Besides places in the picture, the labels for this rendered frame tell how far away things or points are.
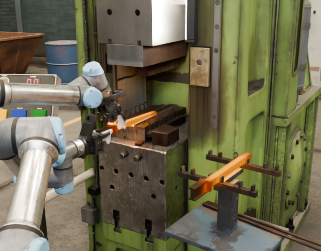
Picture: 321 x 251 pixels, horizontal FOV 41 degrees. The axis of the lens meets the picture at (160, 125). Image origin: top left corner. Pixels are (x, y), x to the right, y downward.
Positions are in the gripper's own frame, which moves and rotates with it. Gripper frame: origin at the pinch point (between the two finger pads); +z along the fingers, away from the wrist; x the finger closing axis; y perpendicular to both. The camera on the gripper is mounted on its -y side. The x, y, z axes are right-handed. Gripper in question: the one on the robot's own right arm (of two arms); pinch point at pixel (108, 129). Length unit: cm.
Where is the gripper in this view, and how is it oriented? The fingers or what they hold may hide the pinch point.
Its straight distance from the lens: 189.0
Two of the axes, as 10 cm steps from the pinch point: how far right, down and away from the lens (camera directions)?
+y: 0.1, 9.6, 2.7
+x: 8.6, 1.3, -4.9
